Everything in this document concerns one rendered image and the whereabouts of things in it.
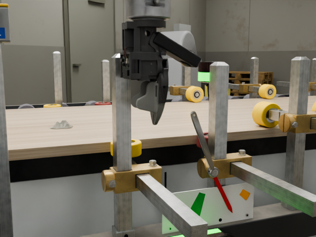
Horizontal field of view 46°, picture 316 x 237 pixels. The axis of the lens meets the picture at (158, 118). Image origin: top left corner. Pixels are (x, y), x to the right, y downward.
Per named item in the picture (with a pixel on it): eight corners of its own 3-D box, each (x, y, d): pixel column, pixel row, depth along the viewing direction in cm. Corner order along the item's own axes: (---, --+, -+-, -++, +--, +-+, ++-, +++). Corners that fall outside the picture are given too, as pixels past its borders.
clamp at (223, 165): (251, 175, 97) (252, 156, 96) (205, 181, 92) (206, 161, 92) (239, 169, 102) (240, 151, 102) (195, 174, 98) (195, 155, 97)
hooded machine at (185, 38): (171, 114, 775) (171, 33, 750) (201, 116, 737) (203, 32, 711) (148, 119, 707) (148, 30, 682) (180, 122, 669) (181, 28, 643)
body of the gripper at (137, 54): (120, 80, 79) (119, 22, 77) (157, 80, 82) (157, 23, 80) (130, 82, 72) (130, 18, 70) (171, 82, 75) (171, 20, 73)
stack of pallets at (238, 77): (272, 110, 833) (274, 71, 820) (261, 114, 769) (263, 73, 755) (225, 106, 895) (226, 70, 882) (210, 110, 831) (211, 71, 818)
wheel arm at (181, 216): (208, 245, 61) (209, 220, 60) (189, 248, 60) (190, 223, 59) (130, 171, 101) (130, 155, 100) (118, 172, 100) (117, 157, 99)
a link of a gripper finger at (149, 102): (133, 125, 78) (133, 81, 76) (160, 124, 80) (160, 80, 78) (138, 128, 75) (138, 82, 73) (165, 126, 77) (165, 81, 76)
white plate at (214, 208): (253, 218, 99) (255, 182, 98) (162, 234, 90) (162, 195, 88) (252, 217, 100) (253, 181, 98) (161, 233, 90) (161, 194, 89)
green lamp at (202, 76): (225, 81, 95) (225, 72, 95) (204, 81, 93) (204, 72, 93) (214, 79, 101) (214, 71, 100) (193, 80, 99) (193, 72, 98)
